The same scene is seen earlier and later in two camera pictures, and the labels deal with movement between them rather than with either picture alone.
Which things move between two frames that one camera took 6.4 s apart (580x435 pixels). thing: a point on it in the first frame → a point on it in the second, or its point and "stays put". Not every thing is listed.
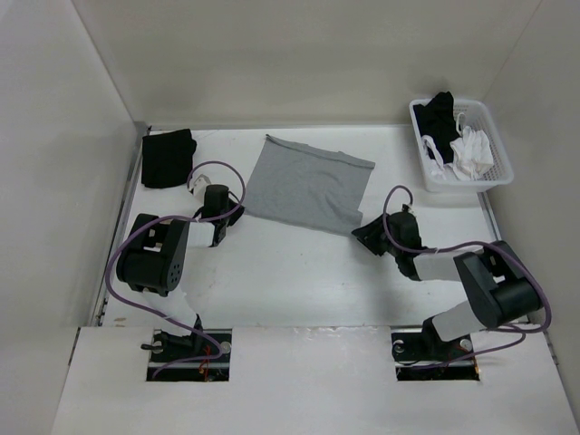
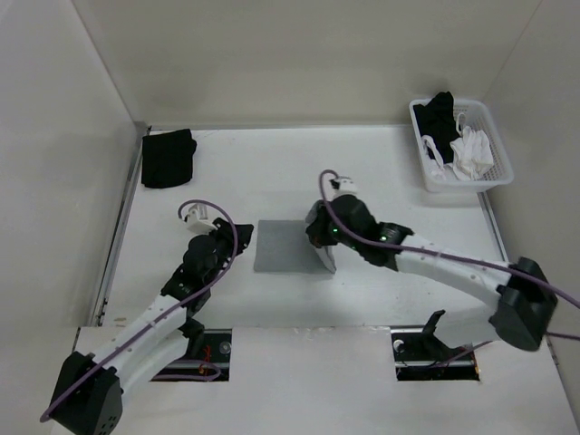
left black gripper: x=236 y=214 → x=225 y=232
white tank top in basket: x=471 y=153 stays put
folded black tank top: x=167 y=158 stays put
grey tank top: x=309 y=187 → x=285 y=246
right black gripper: x=368 y=235 → x=317 y=230
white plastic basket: x=470 y=113 stays put
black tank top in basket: x=437 y=120 stays put
